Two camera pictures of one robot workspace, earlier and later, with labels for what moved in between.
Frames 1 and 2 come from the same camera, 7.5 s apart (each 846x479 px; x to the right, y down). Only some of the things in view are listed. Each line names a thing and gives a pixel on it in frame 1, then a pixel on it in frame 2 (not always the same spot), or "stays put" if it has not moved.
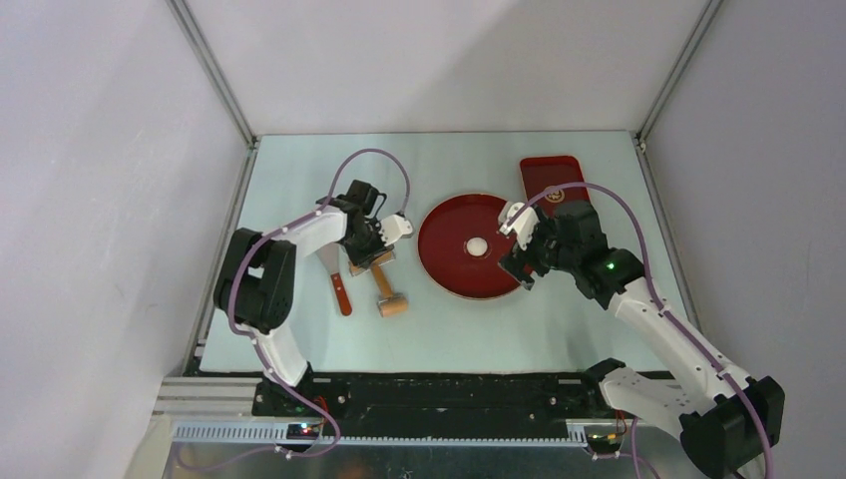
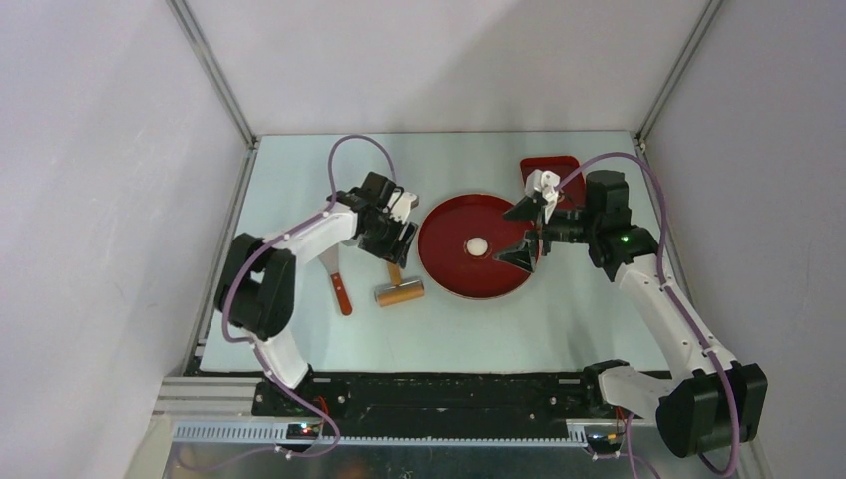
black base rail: (437, 404) stays put
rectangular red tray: (545, 172) stays put
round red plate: (460, 247) stays put
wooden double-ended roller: (390, 303) → (398, 292)
